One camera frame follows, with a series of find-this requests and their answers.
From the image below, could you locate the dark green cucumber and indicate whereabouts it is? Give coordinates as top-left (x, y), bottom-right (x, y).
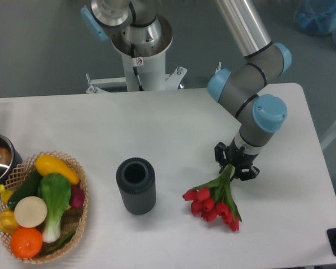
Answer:
top-left (7, 170), bottom-right (43, 211)

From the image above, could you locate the red tulip bouquet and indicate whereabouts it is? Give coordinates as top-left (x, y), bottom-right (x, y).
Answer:
top-left (182, 164), bottom-right (242, 232)

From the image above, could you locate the yellow squash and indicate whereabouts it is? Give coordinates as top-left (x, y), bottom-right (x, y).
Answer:
top-left (35, 155), bottom-right (80, 185)

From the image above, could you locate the yellow banana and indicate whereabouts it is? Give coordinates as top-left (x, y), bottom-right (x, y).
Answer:
top-left (0, 184), bottom-right (13, 205)

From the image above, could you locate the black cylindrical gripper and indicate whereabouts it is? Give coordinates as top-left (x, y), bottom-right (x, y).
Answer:
top-left (214, 142), bottom-right (260, 181)

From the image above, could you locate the blue plastic bag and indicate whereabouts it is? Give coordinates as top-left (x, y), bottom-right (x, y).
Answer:
top-left (294, 1), bottom-right (336, 45)

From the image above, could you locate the yellow bell pepper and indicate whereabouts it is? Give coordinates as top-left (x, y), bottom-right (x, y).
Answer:
top-left (0, 209), bottom-right (21, 235)

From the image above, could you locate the purple red onion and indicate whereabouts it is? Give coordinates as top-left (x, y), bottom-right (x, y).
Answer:
top-left (69, 185), bottom-right (85, 209)

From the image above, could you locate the cream round bun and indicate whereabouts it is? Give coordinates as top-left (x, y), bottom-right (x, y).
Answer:
top-left (14, 196), bottom-right (47, 228)

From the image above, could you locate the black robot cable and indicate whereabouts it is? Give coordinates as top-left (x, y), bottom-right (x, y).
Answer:
top-left (130, 43), bottom-right (144, 92)

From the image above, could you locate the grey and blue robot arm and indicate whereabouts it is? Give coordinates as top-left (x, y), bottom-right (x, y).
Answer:
top-left (81, 1), bottom-right (292, 180)

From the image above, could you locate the orange fruit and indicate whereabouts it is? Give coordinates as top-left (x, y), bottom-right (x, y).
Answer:
top-left (10, 228), bottom-right (43, 259)

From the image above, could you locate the green chili pepper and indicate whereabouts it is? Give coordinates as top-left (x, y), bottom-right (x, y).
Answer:
top-left (41, 230), bottom-right (76, 256)

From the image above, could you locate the green bok choy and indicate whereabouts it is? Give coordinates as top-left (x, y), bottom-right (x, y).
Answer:
top-left (38, 173), bottom-right (71, 243)

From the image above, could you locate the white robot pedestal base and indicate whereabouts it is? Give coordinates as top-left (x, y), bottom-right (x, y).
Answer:
top-left (82, 14), bottom-right (188, 94)

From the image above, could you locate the dark grey ribbed vase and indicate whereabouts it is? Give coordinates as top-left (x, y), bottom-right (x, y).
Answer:
top-left (116, 157), bottom-right (156, 215)

